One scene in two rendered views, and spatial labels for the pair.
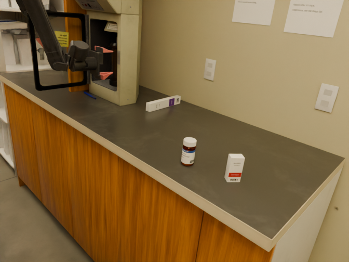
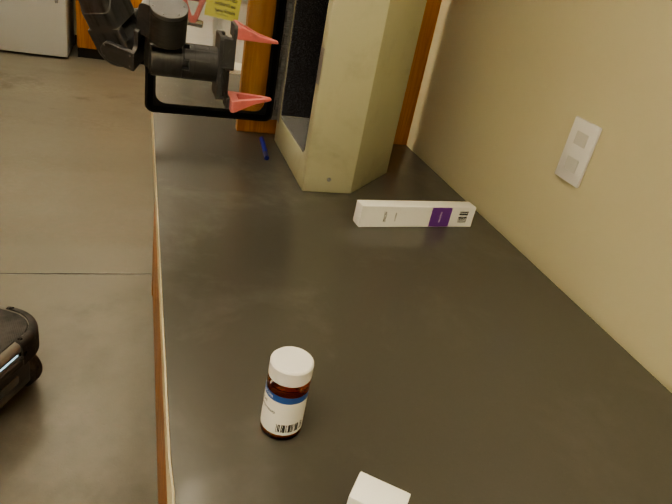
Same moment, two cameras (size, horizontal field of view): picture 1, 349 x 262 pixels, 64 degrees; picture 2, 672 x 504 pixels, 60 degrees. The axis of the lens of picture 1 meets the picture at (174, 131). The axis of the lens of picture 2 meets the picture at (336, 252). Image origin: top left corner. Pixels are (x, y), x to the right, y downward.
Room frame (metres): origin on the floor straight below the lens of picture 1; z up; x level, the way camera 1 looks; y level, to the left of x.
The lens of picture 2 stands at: (0.48, -0.29, 1.42)
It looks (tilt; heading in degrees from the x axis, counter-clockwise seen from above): 28 degrees down; 27
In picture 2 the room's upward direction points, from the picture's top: 12 degrees clockwise
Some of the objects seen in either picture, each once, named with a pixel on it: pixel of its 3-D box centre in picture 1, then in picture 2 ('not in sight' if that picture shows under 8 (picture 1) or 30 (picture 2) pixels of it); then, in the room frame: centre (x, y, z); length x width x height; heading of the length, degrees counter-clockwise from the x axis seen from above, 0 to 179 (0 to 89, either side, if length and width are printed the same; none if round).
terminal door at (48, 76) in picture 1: (60, 51); (216, 30); (1.54, 0.65, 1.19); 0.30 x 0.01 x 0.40; 140
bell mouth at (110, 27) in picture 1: (120, 26); not in sight; (1.63, 0.35, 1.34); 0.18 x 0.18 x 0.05
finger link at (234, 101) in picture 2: (104, 70); (245, 88); (1.28, 0.35, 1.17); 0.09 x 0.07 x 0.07; 139
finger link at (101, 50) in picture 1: (104, 54); (249, 47); (1.28, 0.35, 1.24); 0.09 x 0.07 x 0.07; 139
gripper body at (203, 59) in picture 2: (90, 63); (204, 63); (1.23, 0.40, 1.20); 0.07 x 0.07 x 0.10; 49
